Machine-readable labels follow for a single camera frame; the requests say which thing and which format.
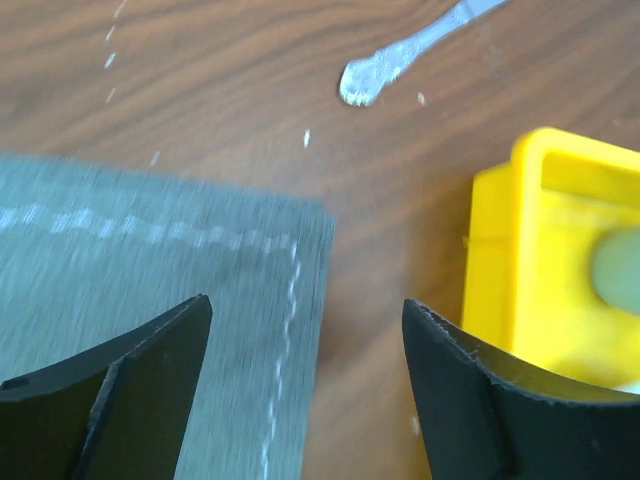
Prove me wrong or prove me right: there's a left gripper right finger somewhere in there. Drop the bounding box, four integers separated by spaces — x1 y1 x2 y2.
402 299 639 480

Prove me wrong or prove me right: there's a yellow plastic tray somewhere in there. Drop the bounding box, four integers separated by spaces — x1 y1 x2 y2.
461 127 639 393

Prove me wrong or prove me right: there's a grey cloth napkin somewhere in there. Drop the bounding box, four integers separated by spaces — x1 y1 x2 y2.
1 152 335 479

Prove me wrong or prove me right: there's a silver table knife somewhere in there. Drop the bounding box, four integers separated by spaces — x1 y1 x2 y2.
338 0 505 107

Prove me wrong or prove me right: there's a white cup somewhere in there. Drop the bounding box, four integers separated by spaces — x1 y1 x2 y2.
590 228 639 315

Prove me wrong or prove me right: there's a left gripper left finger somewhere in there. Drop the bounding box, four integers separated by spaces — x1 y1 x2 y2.
1 295 212 479

